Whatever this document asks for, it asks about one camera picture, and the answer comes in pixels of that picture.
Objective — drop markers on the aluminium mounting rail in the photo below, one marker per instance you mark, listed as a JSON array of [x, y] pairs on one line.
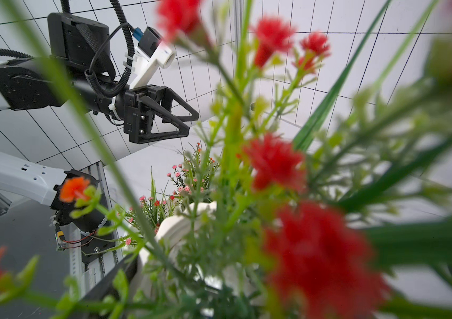
[[79, 237]]

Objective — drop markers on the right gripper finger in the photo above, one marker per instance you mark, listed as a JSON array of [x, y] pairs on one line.
[[96, 280]]

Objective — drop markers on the pink flower white pot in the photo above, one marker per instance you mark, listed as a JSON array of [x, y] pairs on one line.
[[194, 175]]

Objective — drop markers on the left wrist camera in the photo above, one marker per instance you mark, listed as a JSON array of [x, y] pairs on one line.
[[151, 53]]

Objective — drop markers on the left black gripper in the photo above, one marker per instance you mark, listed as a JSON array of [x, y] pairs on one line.
[[155, 113]]

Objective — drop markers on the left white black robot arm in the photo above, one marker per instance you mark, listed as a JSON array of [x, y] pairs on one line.
[[50, 135]]

